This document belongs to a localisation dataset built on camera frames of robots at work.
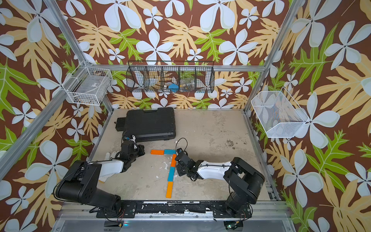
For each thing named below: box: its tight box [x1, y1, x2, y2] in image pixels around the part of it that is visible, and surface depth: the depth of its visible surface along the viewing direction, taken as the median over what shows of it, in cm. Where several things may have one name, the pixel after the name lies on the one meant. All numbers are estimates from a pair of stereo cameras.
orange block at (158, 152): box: [150, 149, 165, 156], surface depth 98 cm
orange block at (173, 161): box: [171, 153, 177, 168], surface depth 93 cm
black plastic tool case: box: [114, 107, 176, 142], surface depth 107 cm
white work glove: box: [104, 150, 121, 161], surface depth 95 cm
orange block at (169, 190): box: [165, 181, 174, 199], surface depth 82 cm
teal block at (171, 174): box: [167, 166, 176, 182], surface depth 90 cm
